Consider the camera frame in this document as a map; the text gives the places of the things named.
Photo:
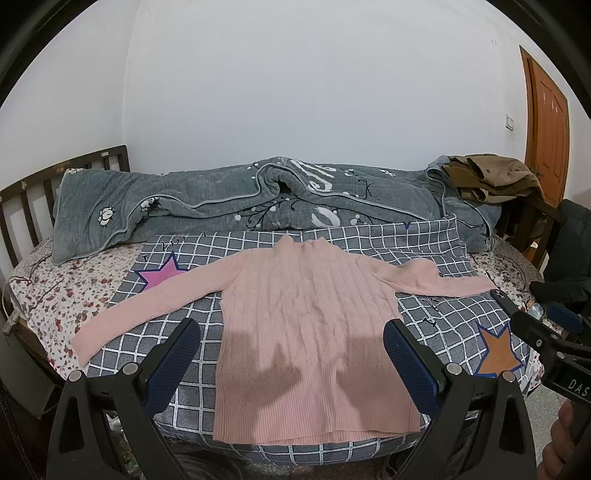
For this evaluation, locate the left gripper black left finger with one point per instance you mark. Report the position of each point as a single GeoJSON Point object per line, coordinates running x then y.
{"type": "Point", "coordinates": [81, 445]}

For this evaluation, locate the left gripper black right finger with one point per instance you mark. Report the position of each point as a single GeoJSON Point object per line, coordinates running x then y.
{"type": "Point", "coordinates": [479, 426]}

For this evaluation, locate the pink knit sweater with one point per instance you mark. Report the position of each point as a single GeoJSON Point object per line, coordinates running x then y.
{"type": "Point", "coordinates": [302, 359]}

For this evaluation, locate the dark chair with clothes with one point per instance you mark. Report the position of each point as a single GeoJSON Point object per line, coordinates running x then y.
{"type": "Point", "coordinates": [563, 236]}

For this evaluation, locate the brown clothes pile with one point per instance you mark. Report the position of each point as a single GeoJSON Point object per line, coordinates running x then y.
{"type": "Point", "coordinates": [492, 179]}

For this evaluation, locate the person's right hand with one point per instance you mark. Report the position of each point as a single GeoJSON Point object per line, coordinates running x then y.
{"type": "Point", "coordinates": [559, 452]}

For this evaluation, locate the grey checked quilt with stars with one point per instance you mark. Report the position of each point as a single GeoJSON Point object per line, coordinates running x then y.
{"type": "Point", "coordinates": [471, 331]}

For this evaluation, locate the floral bed sheet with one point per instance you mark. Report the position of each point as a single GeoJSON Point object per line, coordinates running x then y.
{"type": "Point", "coordinates": [55, 301]}

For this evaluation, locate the grey-green fleece blanket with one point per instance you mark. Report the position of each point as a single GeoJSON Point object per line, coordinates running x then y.
{"type": "Point", "coordinates": [97, 209]}

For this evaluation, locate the orange wooden door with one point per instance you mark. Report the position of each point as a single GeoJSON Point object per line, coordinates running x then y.
{"type": "Point", "coordinates": [548, 133]}

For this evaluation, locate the dark wooden headboard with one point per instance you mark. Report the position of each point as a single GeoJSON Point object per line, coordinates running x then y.
{"type": "Point", "coordinates": [28, 204]}

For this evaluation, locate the white wall switch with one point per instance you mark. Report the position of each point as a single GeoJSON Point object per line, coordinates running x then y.
{"type": "Point", "coordinates": [510, 124]}

